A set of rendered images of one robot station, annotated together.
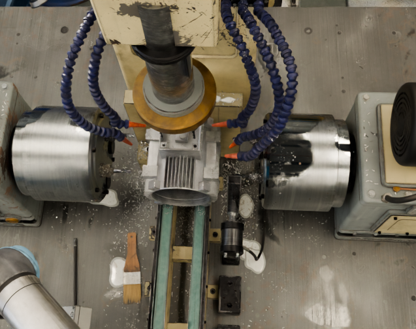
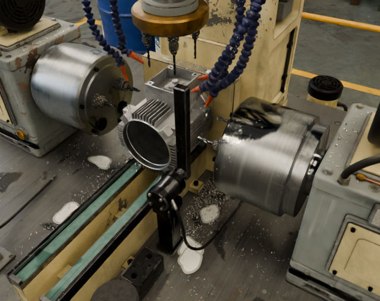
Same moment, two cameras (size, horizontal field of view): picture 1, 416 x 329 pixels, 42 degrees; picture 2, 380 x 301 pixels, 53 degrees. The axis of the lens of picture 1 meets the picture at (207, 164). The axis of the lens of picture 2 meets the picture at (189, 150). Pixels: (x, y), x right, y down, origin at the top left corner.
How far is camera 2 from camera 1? 0.82 m
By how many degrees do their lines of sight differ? 31
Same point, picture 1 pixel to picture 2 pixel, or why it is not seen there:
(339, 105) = not seen: hidden behind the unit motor
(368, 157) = (339, 145)
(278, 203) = (226, 169)
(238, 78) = (248, 85)
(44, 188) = (45, 89)
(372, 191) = (329, 168)
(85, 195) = (70, 106)
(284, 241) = (229, 257)
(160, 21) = not seen: outside the picture
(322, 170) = (283, 140)
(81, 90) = (138, 99)
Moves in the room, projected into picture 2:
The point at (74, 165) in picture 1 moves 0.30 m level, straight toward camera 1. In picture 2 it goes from (74, 72) to (64, 142)
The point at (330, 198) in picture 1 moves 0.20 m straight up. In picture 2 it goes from (281, 178) to (298, 96)
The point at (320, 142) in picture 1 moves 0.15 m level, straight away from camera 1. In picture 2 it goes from (292, 117) to (336, 95)
